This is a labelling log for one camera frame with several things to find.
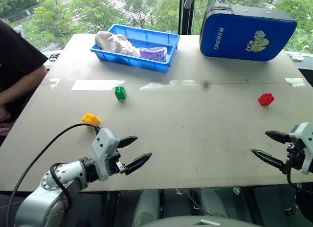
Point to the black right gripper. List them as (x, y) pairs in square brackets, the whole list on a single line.
[(296, 156)]

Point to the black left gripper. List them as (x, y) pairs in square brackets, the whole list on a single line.
[(113, 163)]

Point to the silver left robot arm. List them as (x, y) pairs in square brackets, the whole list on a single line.
[(46, 202)]

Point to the person's bare forearm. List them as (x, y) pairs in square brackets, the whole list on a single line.
[(22, 87)]

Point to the person's bare hand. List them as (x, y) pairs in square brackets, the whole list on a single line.
[(5, 125)]

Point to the red toy brick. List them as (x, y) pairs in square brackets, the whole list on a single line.
[(266, 99)]

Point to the yellow toy brick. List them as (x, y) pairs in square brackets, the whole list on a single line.
[(90, 118)]

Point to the grey rounded robot leg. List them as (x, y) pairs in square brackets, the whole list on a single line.
[(146, 207), (212, 202)]

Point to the black table leg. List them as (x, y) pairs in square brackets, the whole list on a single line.
[(112, 207)]

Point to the green toy brick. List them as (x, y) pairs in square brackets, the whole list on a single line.
[(120, 93)]

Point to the dark rounded shape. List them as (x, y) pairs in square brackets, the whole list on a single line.
[(304, 202)]

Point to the small white desk device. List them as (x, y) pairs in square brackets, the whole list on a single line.
[(298, 57)]

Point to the grey robot torso top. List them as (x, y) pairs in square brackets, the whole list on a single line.
[(195, 222)]

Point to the purple and white packet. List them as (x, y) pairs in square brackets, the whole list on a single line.
[(154, 53)]

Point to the crumpled white cloth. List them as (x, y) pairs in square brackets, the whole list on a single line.
[(117, 44)]

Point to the blue plastic bin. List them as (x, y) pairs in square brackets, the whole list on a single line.
[(151, 39)]

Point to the blue cartoon carrying case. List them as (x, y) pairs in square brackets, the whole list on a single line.
[(234, 38)]

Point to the black object on sill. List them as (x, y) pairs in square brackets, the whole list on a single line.
[(54, 57)]

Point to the person in dark shirt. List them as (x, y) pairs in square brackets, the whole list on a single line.
[(17, 63)]

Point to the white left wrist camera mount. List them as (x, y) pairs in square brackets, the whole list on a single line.
[(104, 143)]

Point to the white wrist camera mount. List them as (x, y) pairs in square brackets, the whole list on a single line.
[(104, 143), (304, 136)]

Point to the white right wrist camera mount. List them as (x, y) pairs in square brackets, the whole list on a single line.
[(304, 136)]

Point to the black window frame post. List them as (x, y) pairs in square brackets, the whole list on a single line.
[(185, 19)]

